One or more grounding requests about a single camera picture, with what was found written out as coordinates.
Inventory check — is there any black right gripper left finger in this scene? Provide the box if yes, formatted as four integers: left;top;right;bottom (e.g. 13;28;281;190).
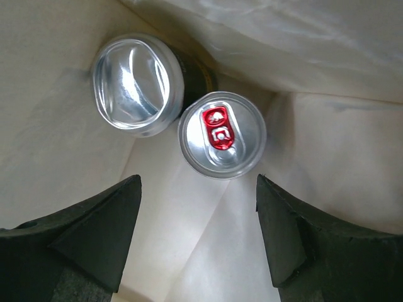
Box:
1;175;142;301

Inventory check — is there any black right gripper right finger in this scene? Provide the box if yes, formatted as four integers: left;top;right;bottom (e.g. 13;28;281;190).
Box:
256;175;402;301

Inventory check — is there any red tab drink can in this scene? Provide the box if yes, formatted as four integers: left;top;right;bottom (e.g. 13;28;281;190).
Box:
178;91;267;180

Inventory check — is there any beige canvas tote bag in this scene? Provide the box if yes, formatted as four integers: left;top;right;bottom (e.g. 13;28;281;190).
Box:
1;1;402;301

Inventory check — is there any silver top drink can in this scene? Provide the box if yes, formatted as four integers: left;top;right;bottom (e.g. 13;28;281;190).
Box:
92;33;218;138

